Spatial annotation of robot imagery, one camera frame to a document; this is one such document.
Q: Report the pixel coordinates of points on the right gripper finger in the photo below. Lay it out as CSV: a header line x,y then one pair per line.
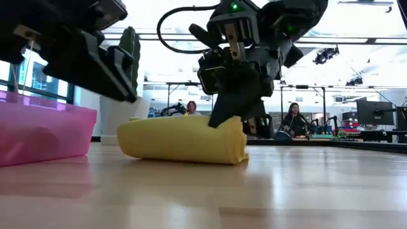
x,y
238,95
262,124

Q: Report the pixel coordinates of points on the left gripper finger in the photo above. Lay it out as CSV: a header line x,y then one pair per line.
x,y
125,60
92,70

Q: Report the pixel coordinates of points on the pink plastic basket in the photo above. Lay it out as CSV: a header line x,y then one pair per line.
x,y
63,127

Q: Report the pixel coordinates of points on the yellow microfiber towel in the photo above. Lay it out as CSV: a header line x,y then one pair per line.
x,y
178,140

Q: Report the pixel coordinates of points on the black background robot arm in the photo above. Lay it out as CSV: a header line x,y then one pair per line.
x,y
334,122
173,109

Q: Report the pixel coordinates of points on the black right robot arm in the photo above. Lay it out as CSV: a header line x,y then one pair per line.
x,y
302,12

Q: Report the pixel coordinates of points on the person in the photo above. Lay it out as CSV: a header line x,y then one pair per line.
x,y
191,108
294,122

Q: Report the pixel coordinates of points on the black framed window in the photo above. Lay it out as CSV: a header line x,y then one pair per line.
x,y
47,86

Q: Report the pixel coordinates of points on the white hexagonal planter pot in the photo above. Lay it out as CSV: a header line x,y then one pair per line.
x,y
114,121

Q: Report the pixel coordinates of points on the black ceiling spotlight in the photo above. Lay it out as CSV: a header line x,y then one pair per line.
x,y
324,56
354,81

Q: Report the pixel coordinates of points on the overhead rig light bar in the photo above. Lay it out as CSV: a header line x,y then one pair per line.
x,y
334,40

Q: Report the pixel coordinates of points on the black computer monitor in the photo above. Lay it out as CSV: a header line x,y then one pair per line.
x,y
402,118
374,113

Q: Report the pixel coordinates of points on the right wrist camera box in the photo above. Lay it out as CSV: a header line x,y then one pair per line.
x,y
211,79

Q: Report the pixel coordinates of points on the black background stand frame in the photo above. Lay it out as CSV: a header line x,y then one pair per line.
x,y
324,105
168,95

